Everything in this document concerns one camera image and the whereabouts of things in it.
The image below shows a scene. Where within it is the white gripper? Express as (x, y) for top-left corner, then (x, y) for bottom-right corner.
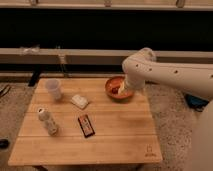
(118, 75), (145, 94)

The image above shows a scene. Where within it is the white labelled bottle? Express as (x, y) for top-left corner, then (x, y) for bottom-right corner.
(37, 108), (58, 136)

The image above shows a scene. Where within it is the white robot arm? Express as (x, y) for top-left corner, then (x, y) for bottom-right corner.
(122, 48), (213, 171)

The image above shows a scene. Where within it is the orange bowl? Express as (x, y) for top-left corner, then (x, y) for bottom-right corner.
(105, 76), (134, 100)

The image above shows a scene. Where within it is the white wrapped packet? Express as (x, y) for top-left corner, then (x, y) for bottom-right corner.
(71, 94), (89, 109)

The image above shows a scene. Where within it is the dark chocolate bar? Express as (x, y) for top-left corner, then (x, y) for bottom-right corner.
(78, 115), (95, 138)

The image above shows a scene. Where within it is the wooden slatted table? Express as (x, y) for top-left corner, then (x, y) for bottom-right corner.
(8, 78), (162, 166)

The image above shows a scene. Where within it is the translucent plastic cup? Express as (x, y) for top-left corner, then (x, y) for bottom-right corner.
(45, 79), (62, 100)

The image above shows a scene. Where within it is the blue object on floor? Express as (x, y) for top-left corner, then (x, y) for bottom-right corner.
(184, 94), (208, 111)

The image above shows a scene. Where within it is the black object on floor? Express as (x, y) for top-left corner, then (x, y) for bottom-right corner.
(0, 139), (10, 149)

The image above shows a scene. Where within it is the grey metal rail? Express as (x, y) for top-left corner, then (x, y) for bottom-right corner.
(0, 48), (213, 65)

